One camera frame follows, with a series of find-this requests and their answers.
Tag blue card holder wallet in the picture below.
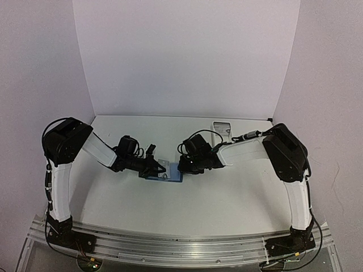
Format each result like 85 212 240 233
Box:
146 163 183 183

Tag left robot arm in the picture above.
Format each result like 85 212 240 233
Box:
41 117 167 222

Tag silver credit card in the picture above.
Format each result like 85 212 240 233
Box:
158 159 171 180

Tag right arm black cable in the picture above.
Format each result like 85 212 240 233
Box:
177 129 264 154

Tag white plastic tray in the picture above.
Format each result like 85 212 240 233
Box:
211 121 233 146

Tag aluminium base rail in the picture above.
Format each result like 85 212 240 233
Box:
16 216 342 271

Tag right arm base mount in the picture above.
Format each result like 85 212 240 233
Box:
265 220 315 257

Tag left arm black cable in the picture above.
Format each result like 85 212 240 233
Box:
41 218 83 257

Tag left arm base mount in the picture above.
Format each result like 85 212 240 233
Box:
45 212 96 253

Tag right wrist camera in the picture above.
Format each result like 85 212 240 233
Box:
177 139 191 156

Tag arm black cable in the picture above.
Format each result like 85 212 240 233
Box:
177 129 264 154
41 218 83 257

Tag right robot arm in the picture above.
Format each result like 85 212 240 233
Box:
177 124 313 231

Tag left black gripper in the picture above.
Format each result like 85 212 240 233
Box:
125 153 165 177

